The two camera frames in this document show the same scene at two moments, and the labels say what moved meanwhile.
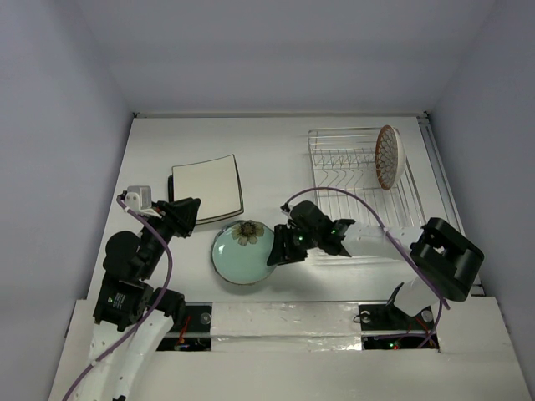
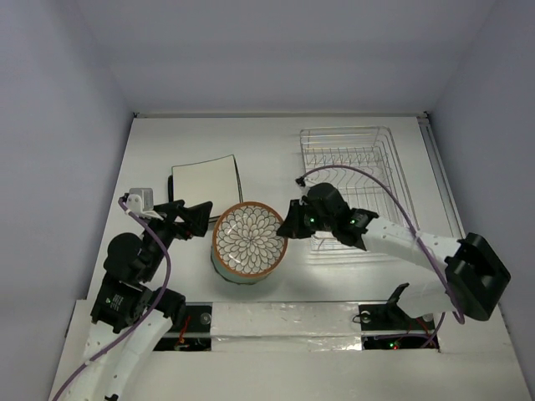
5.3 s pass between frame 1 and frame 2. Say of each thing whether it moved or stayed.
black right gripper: moved
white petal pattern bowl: moved
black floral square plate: stayed
